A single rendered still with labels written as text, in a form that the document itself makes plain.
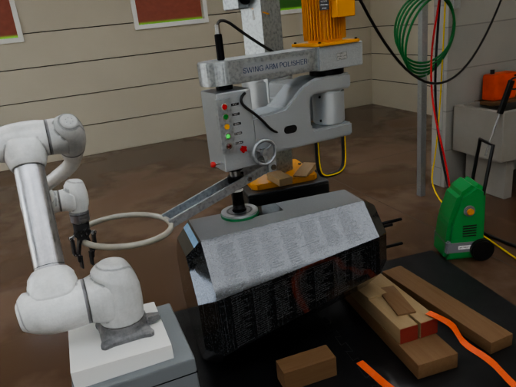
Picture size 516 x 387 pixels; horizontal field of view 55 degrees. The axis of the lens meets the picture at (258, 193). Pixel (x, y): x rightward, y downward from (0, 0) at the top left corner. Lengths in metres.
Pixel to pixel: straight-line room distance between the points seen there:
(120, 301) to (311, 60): 1.69
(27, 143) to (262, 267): 1.30
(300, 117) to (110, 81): 6.05
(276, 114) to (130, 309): 1.41
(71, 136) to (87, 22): 6.67
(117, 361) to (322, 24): 2.02
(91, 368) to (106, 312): 0.18
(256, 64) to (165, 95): 6.17
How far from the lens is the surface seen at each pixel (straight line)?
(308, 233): 2.72
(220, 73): 2.55
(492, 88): 5.42
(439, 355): 2.88
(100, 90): 8.57
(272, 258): 2.61
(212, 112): 2.63
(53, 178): 2.24
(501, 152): 4.98
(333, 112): 2.95
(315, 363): 2.75
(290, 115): 2.77
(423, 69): 4.95
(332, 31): 2.89
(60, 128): 1.91
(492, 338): 3.08
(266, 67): 2.66
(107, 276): 1.73
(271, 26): 3.44
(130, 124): 8.69
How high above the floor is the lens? 1.86
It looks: 19 degrees down
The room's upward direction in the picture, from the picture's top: 6 degrees counter-clockwise
